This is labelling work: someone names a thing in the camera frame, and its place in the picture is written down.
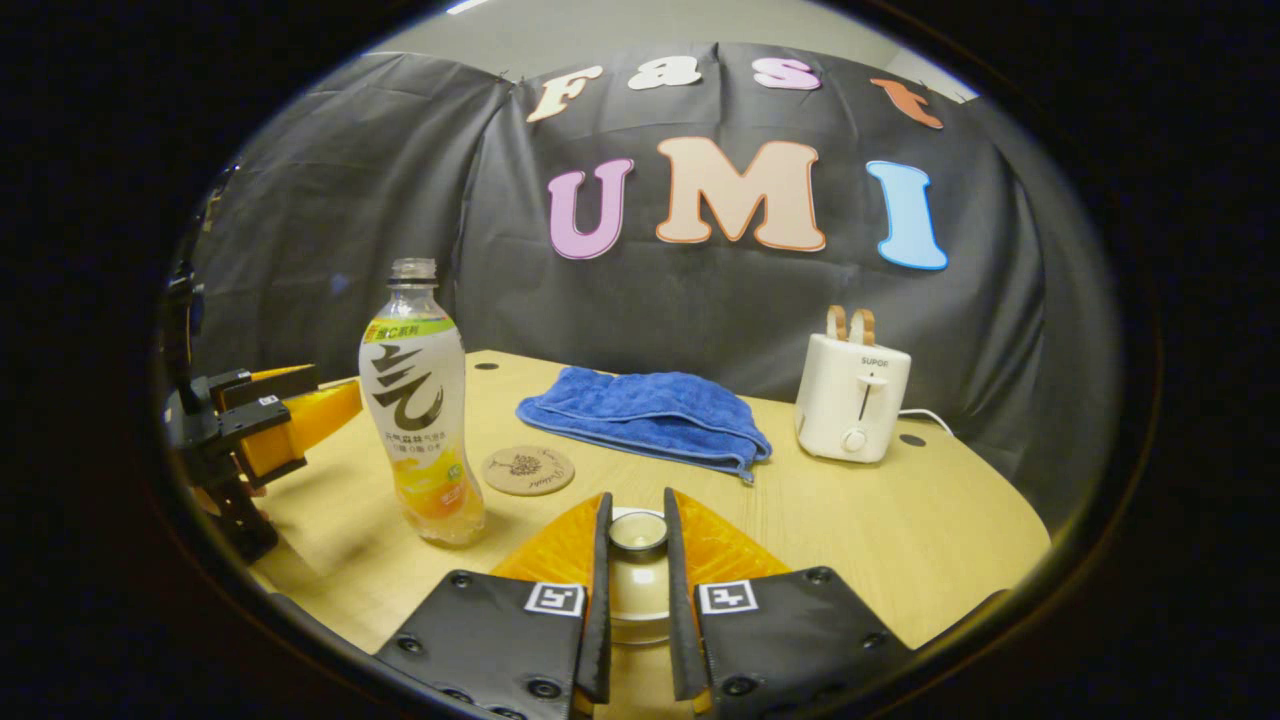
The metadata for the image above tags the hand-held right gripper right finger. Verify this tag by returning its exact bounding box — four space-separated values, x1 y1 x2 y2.
664 488 916 720

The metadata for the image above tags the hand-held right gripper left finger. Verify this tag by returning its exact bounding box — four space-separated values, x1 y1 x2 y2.
375 490 613 720

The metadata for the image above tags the white teacup lid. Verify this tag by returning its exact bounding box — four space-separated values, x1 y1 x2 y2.
606 507 671 626

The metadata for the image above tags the clear water bottle white label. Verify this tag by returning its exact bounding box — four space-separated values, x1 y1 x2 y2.
358 258 488 547

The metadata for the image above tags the round wooden coaster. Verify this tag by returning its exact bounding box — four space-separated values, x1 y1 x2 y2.
481 444 577 497

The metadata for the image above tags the black backdrop cloth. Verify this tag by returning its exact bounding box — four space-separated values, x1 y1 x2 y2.
185 42 1121 531

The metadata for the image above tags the blue towel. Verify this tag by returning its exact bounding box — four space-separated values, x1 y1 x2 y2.
516 366 774 485

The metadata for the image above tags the white toaster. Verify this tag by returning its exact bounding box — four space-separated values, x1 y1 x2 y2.
795 333 913 464

